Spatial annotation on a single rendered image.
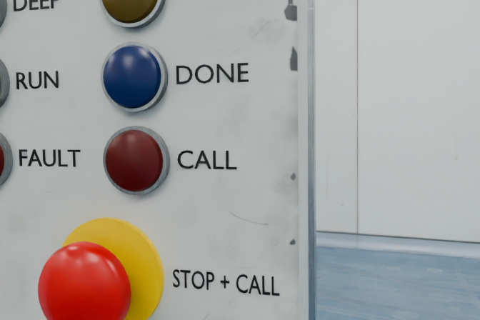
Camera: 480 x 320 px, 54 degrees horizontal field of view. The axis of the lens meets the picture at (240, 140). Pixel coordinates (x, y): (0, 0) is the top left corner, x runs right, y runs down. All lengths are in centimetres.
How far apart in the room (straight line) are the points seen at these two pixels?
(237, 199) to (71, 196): 8
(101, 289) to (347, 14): 349
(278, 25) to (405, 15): 341
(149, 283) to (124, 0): 12
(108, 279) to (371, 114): 339
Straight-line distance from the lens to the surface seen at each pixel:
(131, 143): 20
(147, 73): 20
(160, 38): 21
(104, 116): 22
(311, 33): 138
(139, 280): 22
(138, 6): 21
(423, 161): 356
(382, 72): 356
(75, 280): 20
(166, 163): 20
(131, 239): 22
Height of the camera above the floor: 98
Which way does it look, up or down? 3 degrees down
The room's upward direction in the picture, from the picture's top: 1 degrees counter-clockwise
